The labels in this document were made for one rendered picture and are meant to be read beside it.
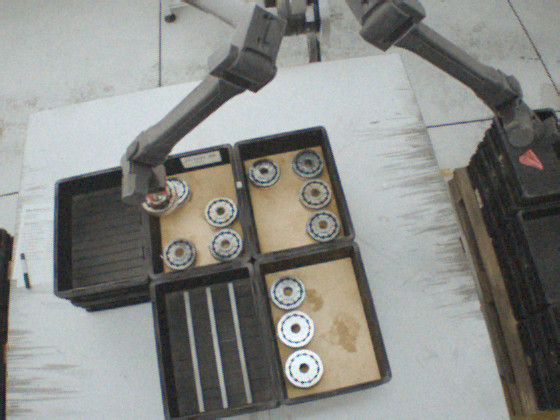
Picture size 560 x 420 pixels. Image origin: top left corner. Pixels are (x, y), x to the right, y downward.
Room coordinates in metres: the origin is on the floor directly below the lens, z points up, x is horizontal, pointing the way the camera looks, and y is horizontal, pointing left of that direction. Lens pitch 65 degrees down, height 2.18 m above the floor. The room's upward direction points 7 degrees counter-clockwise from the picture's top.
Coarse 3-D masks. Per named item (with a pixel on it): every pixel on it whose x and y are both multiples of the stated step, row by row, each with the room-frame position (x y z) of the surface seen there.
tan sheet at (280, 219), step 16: (256, 160) 0.81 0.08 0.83; (288, 160) 0.79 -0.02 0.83; (288, 176) 0.73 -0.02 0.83; (256, 192) 0.69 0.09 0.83; (272, 192) 0.68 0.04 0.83; (288, 192) 0.68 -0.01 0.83; (256, 208) 0.63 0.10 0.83; (272, 208) 0.63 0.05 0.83; (288, 208) 0.62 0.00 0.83; (336, 208) 0.60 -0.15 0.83; (256, 224) 0.58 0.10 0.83; (272, 224) 0.57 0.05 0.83; (288, 224) 0.57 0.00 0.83; (304, 224) 0.56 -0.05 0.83; (272, 240) 0.52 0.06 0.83; (288, 240) 0.51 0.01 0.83; (304, 240) 0.51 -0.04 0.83
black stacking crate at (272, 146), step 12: (312, 132) 0.83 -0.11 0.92; (252, 144) 0.82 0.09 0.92; (264, 144) 0.82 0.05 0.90; (276, 144) 0.82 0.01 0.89; (288, 144) 0.83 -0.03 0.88; (300, 144) 0.83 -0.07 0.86; (312, 144) 0.83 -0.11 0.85; (324, 144) 0.79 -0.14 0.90; (240, 156) 0.81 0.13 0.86; (252, 156) 0.82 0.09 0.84; (264, 156) 0.82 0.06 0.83; (324, 156) 0.79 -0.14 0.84; (336, 192) 0.63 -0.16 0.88; (252, 216) 0.61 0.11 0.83; (348, 228) 0.50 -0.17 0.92
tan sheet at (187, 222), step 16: (176, 176) 0.78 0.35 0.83; (192, 176) 0.78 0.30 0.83; (208, 176) 0.77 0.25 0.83; (224, 176) 0.76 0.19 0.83; (192, 192) 0.72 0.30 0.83; (208, 192) 0.71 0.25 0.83; (224, 192) 0.70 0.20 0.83; (192, 208) 0.66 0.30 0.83; (176, 224) 0.61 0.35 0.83; (192, 224) 0.60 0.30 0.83; (208, 224) 0.60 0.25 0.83; (240, 224) 0.59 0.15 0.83; (192, 240) 0.55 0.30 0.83; (208, 240) 0.54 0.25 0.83; (208, 256) 0.49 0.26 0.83
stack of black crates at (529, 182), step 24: (480, 144) 1.04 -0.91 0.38; (504, 144) 0.91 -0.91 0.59; (552, 144) 0.94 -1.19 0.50; (480, 168) 0.96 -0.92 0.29; (504, 168) 0.84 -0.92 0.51; (528, 168) 0.83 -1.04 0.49; (552, 168) 0.82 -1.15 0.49; (480, 192) 0.88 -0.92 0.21; (504, 192) 0.76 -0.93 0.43; (528, 192) 0.72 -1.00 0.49; (552, 192) 0.67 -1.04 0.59; (504, 216) 0.68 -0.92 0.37
